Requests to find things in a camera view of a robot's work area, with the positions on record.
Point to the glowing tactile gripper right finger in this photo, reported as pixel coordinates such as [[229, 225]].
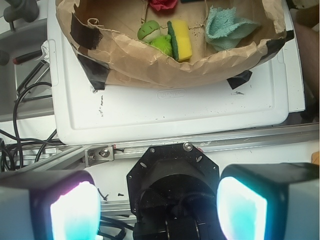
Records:
[[274, 201]]

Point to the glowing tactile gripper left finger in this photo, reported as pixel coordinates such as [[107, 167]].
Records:
[[49, 205]]

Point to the brown paper bag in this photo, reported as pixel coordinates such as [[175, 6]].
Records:
[[103, 33]]

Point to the teal knitted cloth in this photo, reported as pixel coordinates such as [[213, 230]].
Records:
[[224, 29]]

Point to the yellow green sponge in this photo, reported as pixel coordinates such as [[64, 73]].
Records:
[[180, 39]]

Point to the green frog plush toy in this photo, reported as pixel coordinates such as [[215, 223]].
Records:
[[150, 33]]

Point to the grey clamp stand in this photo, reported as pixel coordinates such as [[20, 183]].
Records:
[[27, 10]]

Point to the red crumpled paper ball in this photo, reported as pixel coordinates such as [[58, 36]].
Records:
[[159, 5]]

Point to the aluminium frame rail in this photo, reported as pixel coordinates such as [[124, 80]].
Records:
[[275, 144]]

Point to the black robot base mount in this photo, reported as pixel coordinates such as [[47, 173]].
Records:
[[172, 193]]

